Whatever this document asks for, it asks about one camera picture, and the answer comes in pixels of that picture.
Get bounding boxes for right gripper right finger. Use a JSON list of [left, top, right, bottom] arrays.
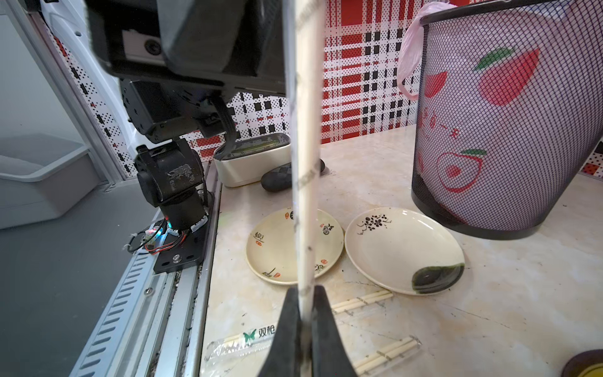
[[311, 285, 357, 377]]

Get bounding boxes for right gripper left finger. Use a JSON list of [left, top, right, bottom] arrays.
[[258, 287, 302, 377]]

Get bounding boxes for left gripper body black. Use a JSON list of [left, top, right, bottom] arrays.
[[85, 1, 286, 97]]

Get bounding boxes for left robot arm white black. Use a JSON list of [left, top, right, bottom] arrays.
[[39, 1, 291, 273]]

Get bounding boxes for cream plate with flowers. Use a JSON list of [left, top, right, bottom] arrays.
[[246, 207, 344, 286]]

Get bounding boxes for cream plate with black mark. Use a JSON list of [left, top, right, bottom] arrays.
[[345, 207, 466, 295]]

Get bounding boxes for pink plastic bin liner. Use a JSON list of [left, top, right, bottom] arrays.
[[397, 2, 456, 101]]

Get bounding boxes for yellow patterned plate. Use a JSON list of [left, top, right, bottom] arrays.
[[561, 349, 603, 377]]

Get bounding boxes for black mesh trash bin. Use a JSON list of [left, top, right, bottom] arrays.
[[411, 1, 602, 240]]

